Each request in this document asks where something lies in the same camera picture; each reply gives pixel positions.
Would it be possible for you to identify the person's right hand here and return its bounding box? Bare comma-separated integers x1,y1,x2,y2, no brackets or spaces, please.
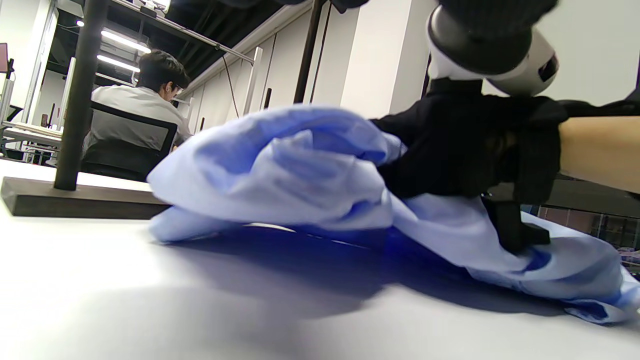
371,79,569,206

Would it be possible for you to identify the light blue cloth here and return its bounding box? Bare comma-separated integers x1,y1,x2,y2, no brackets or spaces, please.
146,104,640,325

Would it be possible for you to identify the person's right forearm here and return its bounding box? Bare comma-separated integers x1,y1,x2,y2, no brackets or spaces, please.
557,116,640,196

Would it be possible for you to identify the white and black wrist tracker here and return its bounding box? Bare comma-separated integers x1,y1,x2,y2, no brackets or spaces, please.
426,0,560,97

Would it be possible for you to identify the thin black pole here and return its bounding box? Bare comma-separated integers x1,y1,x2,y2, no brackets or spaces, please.
293,0,327,105

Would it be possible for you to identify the black office chair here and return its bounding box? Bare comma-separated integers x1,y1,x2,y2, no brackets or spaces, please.
80,101,179,183

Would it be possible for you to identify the long ceiling light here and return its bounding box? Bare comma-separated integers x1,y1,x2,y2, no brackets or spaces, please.
96,54,142,74
100,29,152,55

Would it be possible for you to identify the black stand with flat base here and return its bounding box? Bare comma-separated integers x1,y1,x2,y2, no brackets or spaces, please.
0,0,172,220

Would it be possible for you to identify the white desk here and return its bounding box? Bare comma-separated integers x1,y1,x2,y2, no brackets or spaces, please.
0,120,64,151

